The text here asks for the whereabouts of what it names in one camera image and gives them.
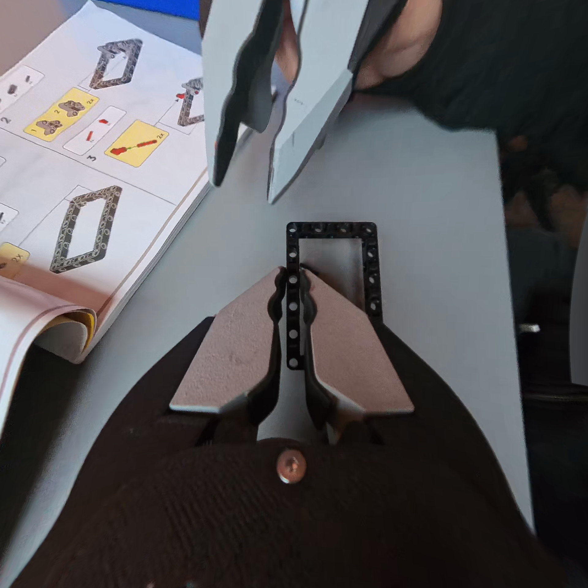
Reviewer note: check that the person's right hand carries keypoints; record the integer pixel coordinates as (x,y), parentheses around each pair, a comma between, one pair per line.
(399,50)

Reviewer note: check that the person's right forearm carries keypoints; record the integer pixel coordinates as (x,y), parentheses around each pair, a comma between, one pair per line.
(505,55)

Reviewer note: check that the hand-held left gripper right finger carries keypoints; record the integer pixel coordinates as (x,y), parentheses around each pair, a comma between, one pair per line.
(353,358)

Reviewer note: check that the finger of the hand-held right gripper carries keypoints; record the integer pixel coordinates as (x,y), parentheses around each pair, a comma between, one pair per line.
(220,69)
(321,69)

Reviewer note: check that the lego instruction booklet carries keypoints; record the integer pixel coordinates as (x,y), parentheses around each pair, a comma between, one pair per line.
(138,193)

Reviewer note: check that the blue plastic bin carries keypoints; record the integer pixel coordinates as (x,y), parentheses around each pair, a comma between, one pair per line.
(151,7)

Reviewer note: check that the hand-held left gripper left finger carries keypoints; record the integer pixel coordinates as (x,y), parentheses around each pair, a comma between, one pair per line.
(229,358)

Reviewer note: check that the black rectangular lego frame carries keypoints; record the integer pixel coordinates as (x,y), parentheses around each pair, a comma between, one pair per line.
(372,275)

